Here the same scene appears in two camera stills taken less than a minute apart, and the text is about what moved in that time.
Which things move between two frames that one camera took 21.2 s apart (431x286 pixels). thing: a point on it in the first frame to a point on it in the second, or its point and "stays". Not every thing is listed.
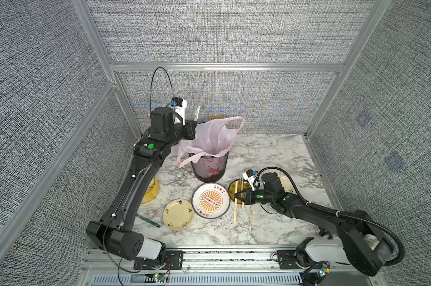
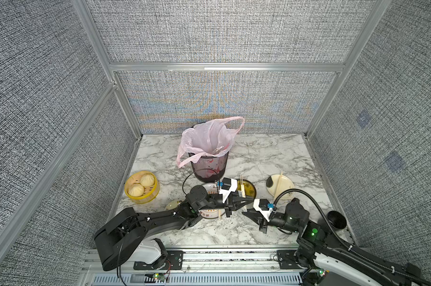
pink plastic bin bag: x=213 y=138 stays
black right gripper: x=247 y=196 to x=258 y=218
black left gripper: x=191 y=127 to x=230 y=205
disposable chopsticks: x=241 y=188 stays
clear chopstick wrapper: x=196 y=114 to x=215 y=151
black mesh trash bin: x=210 y=169 stays
